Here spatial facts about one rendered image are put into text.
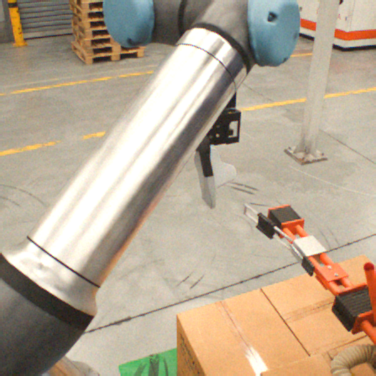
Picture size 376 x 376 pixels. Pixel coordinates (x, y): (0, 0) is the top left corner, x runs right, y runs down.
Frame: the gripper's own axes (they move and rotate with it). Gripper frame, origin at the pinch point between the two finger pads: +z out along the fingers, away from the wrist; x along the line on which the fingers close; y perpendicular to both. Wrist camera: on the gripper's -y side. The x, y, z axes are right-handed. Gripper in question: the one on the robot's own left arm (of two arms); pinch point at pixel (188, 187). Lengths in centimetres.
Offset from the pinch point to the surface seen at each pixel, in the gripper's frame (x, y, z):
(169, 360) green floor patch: 69, 21, 152
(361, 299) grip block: -13, 38, 32
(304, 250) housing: 7.0, 36.0, 32.4
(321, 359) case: -9, 35, 58
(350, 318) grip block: -15.5, 31.7, 32.6
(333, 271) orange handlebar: -2, 38, 32
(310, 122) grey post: 224, 224, 116
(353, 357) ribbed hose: -21, 30, 38
